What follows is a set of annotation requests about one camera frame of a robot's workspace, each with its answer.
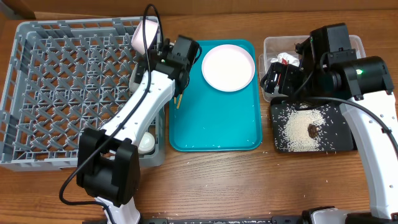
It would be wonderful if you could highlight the white tissue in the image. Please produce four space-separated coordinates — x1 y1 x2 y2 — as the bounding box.
270 52 300 67

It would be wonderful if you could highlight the brown food scrap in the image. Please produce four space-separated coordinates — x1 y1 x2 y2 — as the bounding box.
307 124 318 139

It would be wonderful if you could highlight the large white round plate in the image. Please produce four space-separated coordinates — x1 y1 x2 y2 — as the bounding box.
201 44 256 92

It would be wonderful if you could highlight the grey round bowl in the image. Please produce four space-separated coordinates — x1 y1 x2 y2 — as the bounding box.
129 64 146 93

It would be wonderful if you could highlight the small white cup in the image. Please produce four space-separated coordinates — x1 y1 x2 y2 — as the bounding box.
138 132 155 155

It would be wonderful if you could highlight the pink bowl with rice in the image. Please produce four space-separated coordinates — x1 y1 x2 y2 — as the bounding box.
131 19 159 54

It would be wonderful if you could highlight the red snack wrapper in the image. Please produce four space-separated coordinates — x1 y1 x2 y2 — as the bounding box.
273 62 290 82

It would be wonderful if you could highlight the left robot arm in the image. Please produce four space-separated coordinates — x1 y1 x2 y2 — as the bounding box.
75 35 202 223

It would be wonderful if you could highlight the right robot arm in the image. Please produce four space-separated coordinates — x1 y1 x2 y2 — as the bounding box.
260 23 397 222

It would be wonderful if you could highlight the clear plastic waste bin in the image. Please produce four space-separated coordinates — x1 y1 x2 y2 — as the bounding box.
258 34 366 103

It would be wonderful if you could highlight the black food waste tray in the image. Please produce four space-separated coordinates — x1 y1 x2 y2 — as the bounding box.
270 97 356 153

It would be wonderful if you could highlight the grey plastic dishwasher rack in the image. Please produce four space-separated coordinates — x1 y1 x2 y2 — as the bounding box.
0 16 167 172

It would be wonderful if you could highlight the teal plastic serving tray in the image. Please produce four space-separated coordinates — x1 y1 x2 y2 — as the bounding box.
169 39 262 152

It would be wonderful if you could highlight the right wooden chopstick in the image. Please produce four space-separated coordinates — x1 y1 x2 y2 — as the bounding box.
176 93 183 109

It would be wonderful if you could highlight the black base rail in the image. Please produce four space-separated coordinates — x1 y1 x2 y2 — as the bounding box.
82 205 398 224

